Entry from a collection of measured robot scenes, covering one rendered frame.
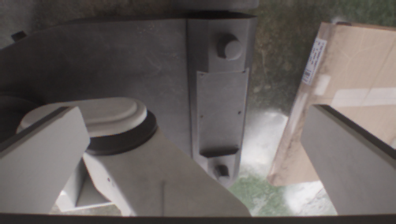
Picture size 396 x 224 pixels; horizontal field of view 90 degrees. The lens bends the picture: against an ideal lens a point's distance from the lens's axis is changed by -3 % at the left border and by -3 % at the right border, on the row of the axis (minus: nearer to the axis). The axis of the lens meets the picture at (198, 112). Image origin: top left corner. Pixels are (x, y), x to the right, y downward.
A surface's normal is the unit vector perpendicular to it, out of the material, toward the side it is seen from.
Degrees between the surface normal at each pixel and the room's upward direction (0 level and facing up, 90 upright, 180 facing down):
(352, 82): 0
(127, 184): 90
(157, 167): 90
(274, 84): 0
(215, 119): 0
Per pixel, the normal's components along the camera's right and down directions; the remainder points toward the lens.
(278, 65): 0.18, 0.50
